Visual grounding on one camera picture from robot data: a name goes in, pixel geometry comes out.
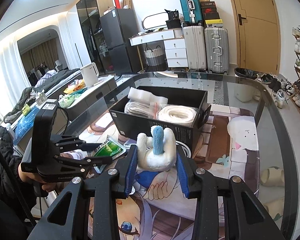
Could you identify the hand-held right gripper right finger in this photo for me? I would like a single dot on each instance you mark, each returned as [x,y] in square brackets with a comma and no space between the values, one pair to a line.
[182,175]

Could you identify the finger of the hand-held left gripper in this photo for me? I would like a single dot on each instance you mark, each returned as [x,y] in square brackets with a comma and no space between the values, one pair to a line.
[77,143]
[90,161]

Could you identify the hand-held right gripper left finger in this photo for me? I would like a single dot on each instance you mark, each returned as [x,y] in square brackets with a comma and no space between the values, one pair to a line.
[130,172]

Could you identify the green white packet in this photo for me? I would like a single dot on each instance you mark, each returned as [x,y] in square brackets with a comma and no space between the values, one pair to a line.
[110,150]

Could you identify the white blue plush toy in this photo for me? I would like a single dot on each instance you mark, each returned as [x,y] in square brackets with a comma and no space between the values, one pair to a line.
[155,160]

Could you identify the black cardboard box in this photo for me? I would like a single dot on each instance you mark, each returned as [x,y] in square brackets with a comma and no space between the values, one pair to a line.
[165,132]

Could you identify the white towel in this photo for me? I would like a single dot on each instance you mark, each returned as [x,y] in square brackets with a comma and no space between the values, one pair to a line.
[145,95]

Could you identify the person's left forearm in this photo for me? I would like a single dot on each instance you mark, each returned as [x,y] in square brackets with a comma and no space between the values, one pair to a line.
[7,172]

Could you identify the person's left hand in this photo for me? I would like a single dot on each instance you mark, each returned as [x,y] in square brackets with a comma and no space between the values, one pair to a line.
[27,176]

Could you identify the blue printed mat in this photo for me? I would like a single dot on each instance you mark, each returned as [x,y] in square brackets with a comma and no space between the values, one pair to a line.
[27,120]

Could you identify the olive green jacket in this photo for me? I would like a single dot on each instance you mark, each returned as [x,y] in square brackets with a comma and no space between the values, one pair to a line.
[17,105]

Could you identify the grey side cabinet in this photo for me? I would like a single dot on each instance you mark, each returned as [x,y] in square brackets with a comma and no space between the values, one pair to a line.
[95,96]

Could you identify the pile of colourful packets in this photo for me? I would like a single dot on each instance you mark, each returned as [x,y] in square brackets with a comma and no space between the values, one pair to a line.
[75,87]

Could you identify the white kettle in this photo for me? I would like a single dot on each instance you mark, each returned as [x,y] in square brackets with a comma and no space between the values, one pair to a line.
[88,76]

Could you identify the bed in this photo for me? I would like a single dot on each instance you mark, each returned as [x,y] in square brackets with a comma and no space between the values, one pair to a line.
[60,76]

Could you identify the printed table mat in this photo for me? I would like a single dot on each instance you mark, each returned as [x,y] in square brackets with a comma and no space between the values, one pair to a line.
[240,135]

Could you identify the white curtain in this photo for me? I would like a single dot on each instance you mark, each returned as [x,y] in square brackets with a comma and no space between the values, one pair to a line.
[5,67]

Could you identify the beige slipper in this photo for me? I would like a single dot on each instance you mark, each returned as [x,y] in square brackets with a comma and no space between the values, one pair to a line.
[272,177]
[273,207]

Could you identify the white trash bin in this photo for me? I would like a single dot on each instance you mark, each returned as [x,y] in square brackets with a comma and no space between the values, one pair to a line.
[245,90]

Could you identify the black refrigerator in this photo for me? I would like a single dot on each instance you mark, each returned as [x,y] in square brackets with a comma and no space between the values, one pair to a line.
[117,37]

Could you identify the woven basket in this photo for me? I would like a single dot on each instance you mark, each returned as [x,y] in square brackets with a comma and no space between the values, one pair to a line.
[155,60]

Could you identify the glass door cabinet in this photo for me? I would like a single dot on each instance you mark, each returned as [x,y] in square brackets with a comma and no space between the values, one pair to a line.
[90,25]

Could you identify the white vanity desk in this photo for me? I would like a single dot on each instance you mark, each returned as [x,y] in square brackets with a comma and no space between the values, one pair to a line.
[175,52]

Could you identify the collection of shoes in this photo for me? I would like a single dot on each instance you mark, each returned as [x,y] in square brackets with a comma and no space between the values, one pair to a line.
[281,97]

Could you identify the white suitcase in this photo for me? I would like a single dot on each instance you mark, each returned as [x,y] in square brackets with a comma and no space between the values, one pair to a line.
[194,48]

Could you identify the silver suitcase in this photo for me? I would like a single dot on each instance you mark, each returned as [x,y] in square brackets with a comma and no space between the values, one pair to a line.
[216,50]

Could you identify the oval mirror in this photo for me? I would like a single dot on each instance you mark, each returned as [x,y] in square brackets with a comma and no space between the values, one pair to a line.
[153,21]

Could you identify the brown cardboard box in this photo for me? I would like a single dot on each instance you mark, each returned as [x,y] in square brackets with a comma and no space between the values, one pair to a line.
[126,2]

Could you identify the black paper bag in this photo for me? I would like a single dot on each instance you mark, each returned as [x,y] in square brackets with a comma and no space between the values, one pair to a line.
[173,21]

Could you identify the wooden door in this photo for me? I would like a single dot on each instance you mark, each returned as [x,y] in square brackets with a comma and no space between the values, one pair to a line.
[257,30]

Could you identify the black shoe box red logo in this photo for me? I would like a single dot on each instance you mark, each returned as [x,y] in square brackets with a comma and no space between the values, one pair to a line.
[210,10]

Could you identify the teal suitcase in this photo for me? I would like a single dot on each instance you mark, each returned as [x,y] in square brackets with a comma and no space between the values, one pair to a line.
[190,7]

